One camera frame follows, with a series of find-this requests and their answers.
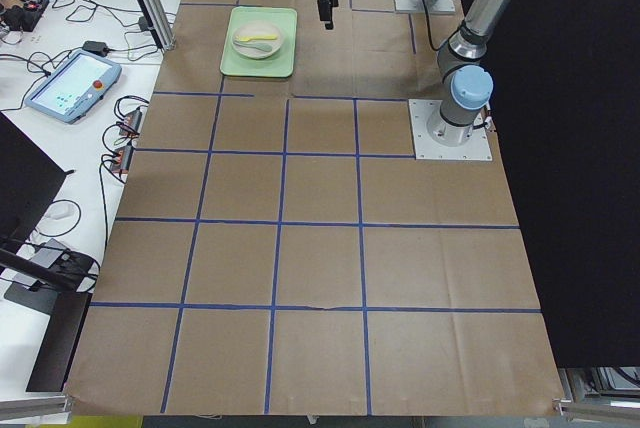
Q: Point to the yellow plastic fork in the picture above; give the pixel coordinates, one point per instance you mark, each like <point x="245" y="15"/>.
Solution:
<point x="259" y="37"/>

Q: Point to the white round plate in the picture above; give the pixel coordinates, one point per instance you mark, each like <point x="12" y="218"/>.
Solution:
<point x="260" y="27"/>

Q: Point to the teal plastic spoon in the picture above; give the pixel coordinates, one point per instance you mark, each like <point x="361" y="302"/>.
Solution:
<point x="257" y="50"/>

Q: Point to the mint green plastic tray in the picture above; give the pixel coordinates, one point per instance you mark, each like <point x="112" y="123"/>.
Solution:
<point x="279" y="65"/>

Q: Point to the black power adapter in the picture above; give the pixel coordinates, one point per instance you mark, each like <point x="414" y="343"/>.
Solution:
<point x="96" y="47"/>

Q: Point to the near teach pendant tablet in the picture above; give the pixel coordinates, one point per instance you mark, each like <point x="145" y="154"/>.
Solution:
<point x="79" y="83"/>

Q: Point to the black monitor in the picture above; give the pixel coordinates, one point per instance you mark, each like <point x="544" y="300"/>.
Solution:
<point x="30" y="181"/>

